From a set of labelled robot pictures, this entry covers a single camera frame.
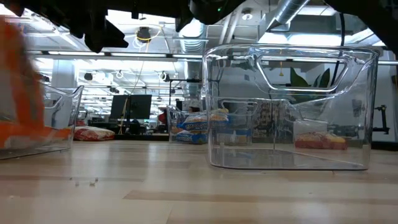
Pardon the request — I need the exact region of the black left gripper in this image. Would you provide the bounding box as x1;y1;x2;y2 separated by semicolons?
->
0;0;130;54

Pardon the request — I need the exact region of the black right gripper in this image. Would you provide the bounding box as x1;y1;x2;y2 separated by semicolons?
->
175;0;247;33

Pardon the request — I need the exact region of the orange Maruchan noodle pack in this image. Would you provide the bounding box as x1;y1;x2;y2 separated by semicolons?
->
0;120;73;149
0;17;46;132

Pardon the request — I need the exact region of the maroon Maruchan noodle pack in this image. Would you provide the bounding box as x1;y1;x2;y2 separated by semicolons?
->
73;125;116;142
294;131;348;151

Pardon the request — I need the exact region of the blue Maruchan noodle pack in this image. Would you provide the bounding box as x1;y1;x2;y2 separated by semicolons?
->
174;129;252;146
177;108;229;132

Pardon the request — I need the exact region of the black ceiling dome device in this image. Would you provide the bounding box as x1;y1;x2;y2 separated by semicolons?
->
136;26;152;44

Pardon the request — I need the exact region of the black computer monitor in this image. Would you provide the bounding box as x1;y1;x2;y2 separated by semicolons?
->
129;94;153;121
109;94;132;121

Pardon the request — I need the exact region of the clear plastic bin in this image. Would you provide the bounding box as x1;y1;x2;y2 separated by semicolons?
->
201;43;381;172
0;84;85;161
165;98;259;146

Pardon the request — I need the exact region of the green plant in white pot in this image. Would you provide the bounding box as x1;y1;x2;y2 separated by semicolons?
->
290;66;331;104

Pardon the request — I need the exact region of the black clamp stand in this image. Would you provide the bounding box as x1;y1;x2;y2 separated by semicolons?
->
372;104;392;136

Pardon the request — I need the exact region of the yellow hanging cable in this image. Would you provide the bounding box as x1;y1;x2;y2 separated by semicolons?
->
118;29;163;135

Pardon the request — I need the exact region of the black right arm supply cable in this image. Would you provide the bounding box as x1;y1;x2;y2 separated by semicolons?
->
330;11;346;88

